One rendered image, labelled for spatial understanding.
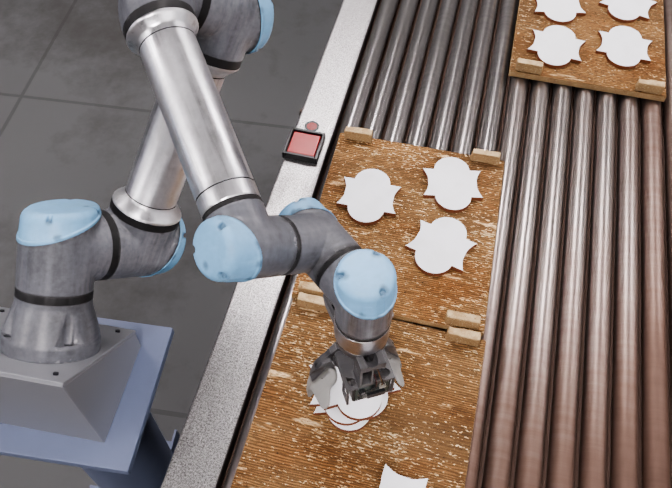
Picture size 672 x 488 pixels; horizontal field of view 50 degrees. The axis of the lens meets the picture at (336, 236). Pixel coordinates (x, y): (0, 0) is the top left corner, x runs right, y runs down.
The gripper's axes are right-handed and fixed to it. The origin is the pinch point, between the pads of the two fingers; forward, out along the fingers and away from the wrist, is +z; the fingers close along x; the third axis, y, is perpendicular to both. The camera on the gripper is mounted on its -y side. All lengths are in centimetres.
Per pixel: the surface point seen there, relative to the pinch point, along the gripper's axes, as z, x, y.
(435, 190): 4.3, 28.8, -35.2
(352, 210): 4.3, 11.4, -35.2
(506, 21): 7, 66, -82
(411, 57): 7, 39, -76
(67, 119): 99, -58, -177
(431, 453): 5.4, 8.9, 13.5
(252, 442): 5.4, -17.8, 3.5
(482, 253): 5.4, 32.2, -19.3
